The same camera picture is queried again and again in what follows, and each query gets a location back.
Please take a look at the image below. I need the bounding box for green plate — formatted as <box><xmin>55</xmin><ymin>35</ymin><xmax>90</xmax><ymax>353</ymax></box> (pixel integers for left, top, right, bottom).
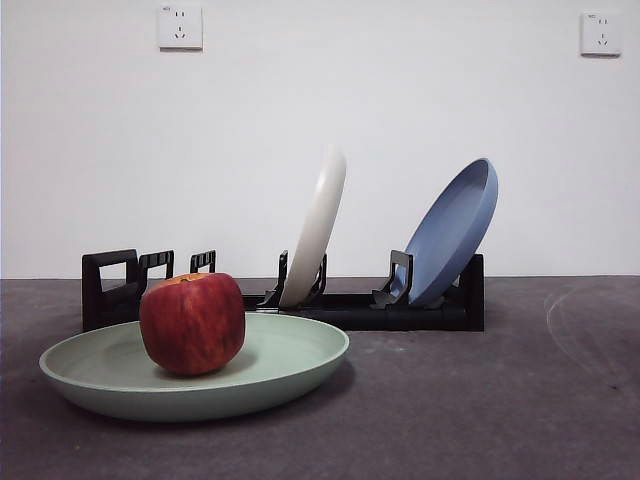
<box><xmin>38</xmin><ymin>312</ymin><xmax>350</xmax><ymax>424</ymax></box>

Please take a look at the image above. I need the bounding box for red apple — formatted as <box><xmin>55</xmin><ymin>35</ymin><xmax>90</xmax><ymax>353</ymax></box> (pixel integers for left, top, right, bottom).
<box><xmin>138</xmin><ymin>272</ymin><xmax>247</xmax><ymax>377</ymax></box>

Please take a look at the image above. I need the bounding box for white plate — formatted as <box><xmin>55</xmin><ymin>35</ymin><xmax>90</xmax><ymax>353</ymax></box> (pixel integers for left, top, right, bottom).
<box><xmin>278</xmin><ymin>144</ymin><xmax>348</xmax><ymax>307</ymax></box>

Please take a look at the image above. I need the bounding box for blue plate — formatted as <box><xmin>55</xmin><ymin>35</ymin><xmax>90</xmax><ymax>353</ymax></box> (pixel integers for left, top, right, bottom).
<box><xmin>402</xmin><ymin>157</ymin><xmax>499</xmax><ymax>306</ymax></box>

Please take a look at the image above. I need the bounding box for black plate rack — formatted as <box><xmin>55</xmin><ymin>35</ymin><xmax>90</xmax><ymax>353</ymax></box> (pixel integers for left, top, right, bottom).
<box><xmin>81</xmin><ymin>248</ymin><xmax>485</xmax><ymax>332</ymax></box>

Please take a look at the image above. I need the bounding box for white wall socket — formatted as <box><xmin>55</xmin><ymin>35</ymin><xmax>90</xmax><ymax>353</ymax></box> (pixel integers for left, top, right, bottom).
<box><xmin>579</xmin><ymin>11</ymin><xmax>623</xmax><ymax>58</ymax></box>
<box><xmin>158</xmin><ymin>4</ymin><xmax>204</xmax><ymax>50</ymax></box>

